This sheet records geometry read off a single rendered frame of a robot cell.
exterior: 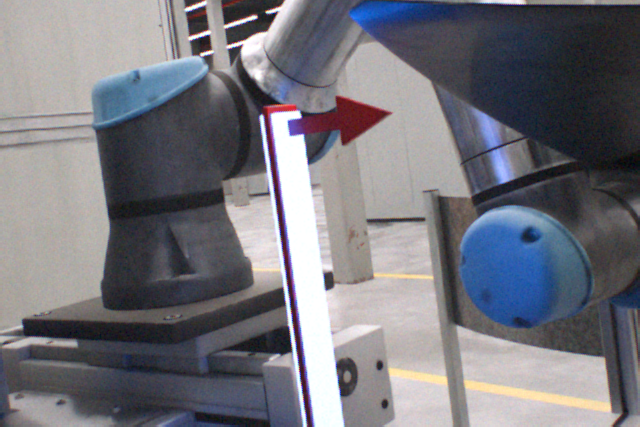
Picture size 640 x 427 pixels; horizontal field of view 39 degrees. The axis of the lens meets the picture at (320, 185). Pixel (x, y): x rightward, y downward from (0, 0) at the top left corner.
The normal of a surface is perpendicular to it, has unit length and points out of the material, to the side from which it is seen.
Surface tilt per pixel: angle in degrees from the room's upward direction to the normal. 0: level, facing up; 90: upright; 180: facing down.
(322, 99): 97
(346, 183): 90
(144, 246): 72
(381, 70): 90
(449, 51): 164
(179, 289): 90
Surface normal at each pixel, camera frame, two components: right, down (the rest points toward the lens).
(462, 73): -0.08, 0.98
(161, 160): 0.19, 0.03
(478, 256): -0.73, 0.14
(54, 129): 0.82, -0.08
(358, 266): 0.63, -0.04
